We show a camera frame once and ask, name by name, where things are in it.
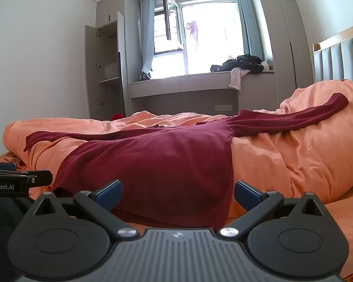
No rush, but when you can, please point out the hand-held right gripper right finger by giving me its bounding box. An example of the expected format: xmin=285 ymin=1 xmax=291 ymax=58
xmin=218 ymin=180 xmax=328 ymax=240

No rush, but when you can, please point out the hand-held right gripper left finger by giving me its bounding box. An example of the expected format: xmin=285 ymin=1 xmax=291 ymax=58
xmin=32 ymin=179 xmax=140 ymax=240

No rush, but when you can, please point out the maroon long-sleeved shirt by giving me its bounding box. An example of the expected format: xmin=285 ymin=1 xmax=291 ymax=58
xmin=24 ymin=92 xmax=349 ymax=230

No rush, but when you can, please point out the pile of dark clothes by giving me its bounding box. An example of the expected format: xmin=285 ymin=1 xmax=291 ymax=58
xmin=210 ymin=53 xmax=265 ymax=74

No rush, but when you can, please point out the orange duvet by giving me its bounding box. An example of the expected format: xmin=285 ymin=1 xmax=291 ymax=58
xmin=1 ymin=79 xmax=353 ymax=224

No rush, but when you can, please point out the orange bedsheet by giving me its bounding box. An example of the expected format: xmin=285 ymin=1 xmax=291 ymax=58
xmin=0 ymin=151 xmax=353 ymax=282

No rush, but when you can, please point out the white hanging cloth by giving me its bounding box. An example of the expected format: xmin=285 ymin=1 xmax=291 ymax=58
xmin=228 ymin=67 xmax=252 ymax=92

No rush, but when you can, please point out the open grey wardrobe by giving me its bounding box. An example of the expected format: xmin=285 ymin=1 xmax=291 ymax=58
xmin=84 ymin=10 xmax=128 ymax=121

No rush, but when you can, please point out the grey window seat cabinet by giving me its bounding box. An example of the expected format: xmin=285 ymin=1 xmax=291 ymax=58
xmin=128 ymin=70 xmax=279 ymax=117

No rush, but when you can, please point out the tall grey wardrobe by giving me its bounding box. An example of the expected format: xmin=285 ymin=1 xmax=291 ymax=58
xmin=249 ymin=0 xmax=316 ymax=110

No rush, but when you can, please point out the short blue-grey curtain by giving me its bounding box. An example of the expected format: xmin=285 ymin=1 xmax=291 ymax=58
xmin=139 ymin=0 xmax=157 ymax=80

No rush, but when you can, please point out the window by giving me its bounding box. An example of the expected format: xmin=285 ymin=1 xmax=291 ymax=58
xmin=152 ymin=0 xmax=251 ymax=76

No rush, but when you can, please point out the purple hanging garment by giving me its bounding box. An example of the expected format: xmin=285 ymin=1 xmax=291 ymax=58
xmin=185 ymin=20 xmax=201 ymax=51

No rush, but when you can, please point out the long blue-grey curtain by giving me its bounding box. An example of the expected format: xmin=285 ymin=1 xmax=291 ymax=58
xmin=232 ymin=0 xmax=266 ymax=63

